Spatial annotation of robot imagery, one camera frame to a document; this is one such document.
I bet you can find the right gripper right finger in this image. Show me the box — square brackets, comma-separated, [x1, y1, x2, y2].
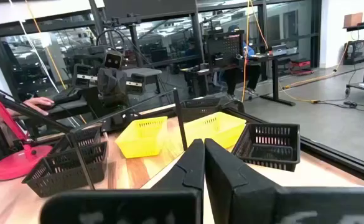
[204, 138, 364, 224]

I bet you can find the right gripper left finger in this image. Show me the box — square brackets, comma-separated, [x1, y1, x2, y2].
[40, 138, 206, 224]

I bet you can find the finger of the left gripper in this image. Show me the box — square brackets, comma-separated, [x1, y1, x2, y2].
[112, 73, 146, 106]
[73, 63, 113, 106]

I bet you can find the black plastic slotted basket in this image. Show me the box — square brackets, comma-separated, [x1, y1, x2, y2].
[179, 97, 232, 123]
[230, 123, 301, 172]
[22, 141, 108, 198]
[49, 123, 104, 155]

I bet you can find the yellow plastic slotted basket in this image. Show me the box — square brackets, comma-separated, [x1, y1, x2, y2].
[181, 111, 247, 150]
[114, 116, 169, 159]

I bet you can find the person's hand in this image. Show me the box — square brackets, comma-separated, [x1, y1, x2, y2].
[22, 96, 56, 117]

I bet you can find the red desk lamp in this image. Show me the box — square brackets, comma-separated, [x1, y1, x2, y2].
[0, 70, 54, 182]

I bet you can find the black pegboard panel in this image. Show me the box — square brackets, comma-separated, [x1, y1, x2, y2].
[203, 30, 245, 68]

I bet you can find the person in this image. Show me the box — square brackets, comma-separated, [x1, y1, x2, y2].
[223, 24, 263, 98]

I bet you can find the black standing desk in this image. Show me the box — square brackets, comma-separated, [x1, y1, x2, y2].
[249, 52, 297, 107]

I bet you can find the red low trolley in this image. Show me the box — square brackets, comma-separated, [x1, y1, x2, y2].
[289, 58, 315, 77]

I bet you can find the brown cardboard box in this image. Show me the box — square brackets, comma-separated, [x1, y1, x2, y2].
[343, 12, 364, 29]

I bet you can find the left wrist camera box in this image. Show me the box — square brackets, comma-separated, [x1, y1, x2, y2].
[103, 50, 124, 70]

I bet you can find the black aluminium table frame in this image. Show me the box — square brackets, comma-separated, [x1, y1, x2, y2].
[0, 88, 364, 186]

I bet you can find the black curved clamp handle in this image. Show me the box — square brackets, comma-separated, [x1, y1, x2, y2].
[230, 99, 246, 114]

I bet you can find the orange extension cable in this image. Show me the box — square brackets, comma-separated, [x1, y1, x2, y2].
[250, 0, 350, 104]

